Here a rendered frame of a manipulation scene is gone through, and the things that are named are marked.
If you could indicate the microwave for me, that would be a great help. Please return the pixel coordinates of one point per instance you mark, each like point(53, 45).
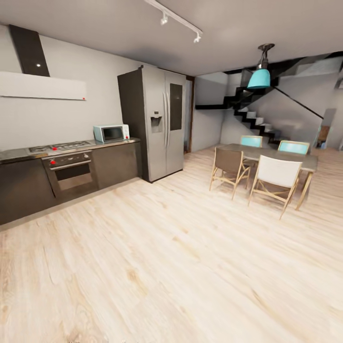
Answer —
point(110, 132)

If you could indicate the standing mirror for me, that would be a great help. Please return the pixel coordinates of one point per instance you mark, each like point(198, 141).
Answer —
point(325, 129)

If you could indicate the oven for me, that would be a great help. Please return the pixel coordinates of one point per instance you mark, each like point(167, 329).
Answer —
point(70, 172)

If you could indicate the stairs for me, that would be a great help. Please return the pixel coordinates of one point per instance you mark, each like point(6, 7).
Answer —
point(267, 112)

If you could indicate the fridge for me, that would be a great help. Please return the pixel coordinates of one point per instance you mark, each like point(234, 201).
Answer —
point(153, 106)

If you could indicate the burner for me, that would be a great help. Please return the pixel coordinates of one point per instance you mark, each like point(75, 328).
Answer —
point(57, 147)

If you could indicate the fixed window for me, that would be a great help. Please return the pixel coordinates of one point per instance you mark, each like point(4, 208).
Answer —
point(188, 113)

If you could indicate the breakfast table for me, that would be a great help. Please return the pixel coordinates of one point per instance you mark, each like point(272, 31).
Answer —
point(310, 162)

